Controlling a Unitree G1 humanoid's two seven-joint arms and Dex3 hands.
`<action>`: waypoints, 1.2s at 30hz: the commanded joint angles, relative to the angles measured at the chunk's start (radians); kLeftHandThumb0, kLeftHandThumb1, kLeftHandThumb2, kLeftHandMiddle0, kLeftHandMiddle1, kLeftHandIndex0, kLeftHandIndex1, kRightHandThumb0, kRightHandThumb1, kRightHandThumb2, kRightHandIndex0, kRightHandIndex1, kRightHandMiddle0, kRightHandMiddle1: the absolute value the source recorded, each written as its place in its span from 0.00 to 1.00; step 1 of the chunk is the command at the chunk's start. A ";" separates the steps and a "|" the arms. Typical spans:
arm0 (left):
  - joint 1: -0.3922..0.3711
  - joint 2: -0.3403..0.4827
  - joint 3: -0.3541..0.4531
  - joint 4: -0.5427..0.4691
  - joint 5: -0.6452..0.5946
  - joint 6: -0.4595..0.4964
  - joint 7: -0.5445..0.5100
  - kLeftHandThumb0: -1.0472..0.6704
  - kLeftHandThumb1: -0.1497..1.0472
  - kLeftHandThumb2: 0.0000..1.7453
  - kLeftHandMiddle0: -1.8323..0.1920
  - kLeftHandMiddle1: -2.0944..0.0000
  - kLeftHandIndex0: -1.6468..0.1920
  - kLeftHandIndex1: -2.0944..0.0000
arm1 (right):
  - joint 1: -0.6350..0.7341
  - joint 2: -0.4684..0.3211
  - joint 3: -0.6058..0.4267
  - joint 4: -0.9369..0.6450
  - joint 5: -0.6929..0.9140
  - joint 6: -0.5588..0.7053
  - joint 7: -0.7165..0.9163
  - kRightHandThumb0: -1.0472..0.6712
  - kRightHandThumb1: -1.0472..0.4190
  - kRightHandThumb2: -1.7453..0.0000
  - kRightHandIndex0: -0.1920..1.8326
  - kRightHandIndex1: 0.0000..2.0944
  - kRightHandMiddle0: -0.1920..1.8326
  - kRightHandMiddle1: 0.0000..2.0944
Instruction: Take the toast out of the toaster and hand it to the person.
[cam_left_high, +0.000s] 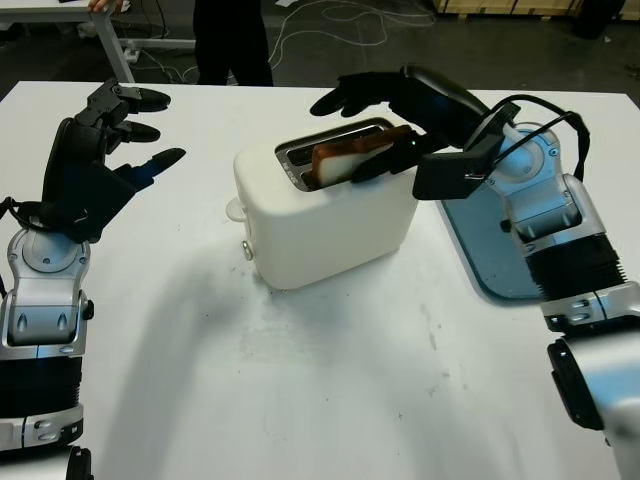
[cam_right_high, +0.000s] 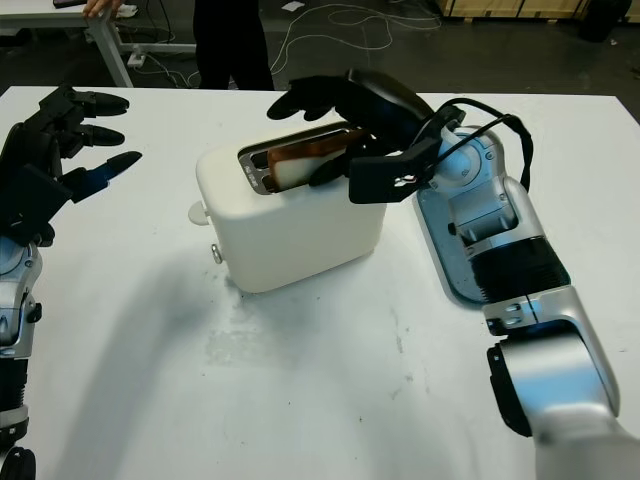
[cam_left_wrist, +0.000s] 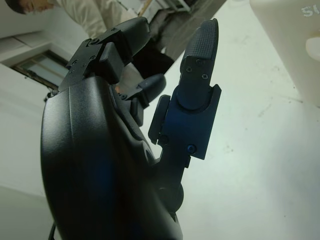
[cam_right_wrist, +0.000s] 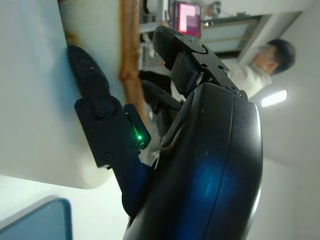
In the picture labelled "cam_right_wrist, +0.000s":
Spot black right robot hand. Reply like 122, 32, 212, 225
66, 24, 264, 240

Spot toast slice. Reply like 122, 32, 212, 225
59, 0, 146, 114

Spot person in white jacket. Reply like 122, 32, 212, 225
234, 38, 298, 100

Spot white two-slot toaster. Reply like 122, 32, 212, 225
0, 0, 126, 190

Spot monitor with pink screen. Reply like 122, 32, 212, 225
174, 0, 203, 39

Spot blue plastic tray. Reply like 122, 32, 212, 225
0, 196, 74, 240

